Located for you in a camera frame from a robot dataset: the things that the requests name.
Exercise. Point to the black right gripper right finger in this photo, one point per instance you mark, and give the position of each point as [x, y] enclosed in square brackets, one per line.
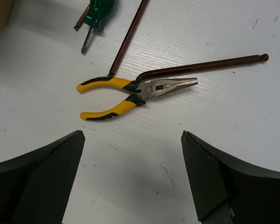
[228, 190]

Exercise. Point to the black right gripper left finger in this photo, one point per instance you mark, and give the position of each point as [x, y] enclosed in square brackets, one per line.
[35, 187]

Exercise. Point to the yellow black needle-nose pliers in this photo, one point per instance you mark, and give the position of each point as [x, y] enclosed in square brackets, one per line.
[140, 92]

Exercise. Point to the small bronze hex key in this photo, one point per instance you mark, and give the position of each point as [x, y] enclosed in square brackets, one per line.
[80, 22]

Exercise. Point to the green stubby phillips screwdriver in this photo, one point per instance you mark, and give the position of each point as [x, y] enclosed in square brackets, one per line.
[96, 18]

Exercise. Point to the long thin bronze hex key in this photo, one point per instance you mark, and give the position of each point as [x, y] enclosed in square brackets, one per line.
[127, 40]

